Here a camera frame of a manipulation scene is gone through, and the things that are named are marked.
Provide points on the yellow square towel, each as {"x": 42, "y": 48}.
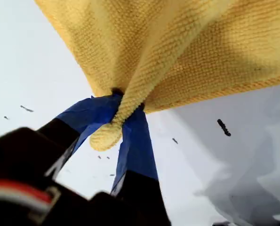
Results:
{"x": 168, "y": 51}

